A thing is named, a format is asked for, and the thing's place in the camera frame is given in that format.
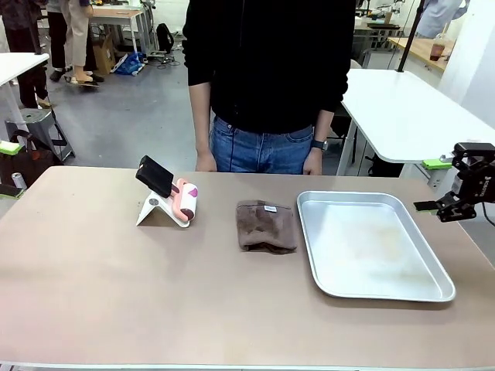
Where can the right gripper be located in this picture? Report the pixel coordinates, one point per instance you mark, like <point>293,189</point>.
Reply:
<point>481,181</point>

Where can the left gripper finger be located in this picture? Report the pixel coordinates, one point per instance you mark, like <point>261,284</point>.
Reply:
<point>9,148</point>
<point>7,192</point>

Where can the pink lint roller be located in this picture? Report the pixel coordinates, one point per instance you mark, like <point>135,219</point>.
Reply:
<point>154,175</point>

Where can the brown towel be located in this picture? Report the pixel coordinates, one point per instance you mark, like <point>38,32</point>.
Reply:
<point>267,228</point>

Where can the person's right forearm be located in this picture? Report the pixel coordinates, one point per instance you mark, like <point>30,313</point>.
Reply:
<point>201,116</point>

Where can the person's left forearm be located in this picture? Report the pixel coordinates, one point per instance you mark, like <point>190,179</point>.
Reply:
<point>324,125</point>

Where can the person's left hand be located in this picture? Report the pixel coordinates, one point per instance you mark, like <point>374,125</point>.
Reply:
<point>312,164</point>

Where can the person's right hand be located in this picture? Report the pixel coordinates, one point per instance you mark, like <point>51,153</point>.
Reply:
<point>205,160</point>

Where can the dark red bag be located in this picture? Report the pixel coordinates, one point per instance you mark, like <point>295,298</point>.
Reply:
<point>35,158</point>

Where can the grey metal stool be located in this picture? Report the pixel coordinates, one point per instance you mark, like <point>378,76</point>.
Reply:
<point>42,123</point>

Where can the large white side table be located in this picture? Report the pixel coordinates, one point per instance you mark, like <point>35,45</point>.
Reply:
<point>410,112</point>

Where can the small white table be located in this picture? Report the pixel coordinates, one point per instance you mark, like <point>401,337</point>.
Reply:
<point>19,63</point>

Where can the silver metal baking tray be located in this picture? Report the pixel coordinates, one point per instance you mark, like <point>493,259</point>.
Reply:
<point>367,247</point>

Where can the black pole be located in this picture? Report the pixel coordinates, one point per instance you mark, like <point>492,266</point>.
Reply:
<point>37,42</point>
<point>410,35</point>

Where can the person in patterned dark shirt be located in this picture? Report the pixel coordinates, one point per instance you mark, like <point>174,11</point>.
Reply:
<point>19,38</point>

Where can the person in black trousers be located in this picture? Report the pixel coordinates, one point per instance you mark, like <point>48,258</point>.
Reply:
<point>57,42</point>

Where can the person in beige trousers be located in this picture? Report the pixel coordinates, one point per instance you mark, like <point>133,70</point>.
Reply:
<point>79,38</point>

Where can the cardboard box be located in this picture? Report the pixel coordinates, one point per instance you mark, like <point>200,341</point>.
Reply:
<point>103,54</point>

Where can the black wrist watch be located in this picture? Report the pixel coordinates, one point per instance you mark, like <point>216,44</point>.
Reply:
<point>319,145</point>

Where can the bottle with red drink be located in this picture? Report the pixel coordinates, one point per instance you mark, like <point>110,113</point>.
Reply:
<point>437,50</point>

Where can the wooden work table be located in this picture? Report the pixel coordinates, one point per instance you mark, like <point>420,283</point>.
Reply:
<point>421,50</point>

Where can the blue plastic bag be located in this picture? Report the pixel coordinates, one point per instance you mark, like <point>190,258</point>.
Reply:
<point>131,65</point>

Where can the white folded stand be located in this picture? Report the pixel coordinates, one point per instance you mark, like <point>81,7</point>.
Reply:
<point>154,212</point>

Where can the person in blue shirt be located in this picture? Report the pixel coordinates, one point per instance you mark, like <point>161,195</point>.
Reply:
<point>441,17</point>

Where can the wooden top desk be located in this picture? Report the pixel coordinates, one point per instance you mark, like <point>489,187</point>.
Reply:
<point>120,14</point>

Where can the blue jeans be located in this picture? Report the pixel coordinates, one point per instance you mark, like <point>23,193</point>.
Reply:
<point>263,154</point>

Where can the black backpack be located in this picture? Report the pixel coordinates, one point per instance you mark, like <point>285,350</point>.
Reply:
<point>164,38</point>

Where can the black sweater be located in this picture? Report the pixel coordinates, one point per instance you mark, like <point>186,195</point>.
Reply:
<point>270,58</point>

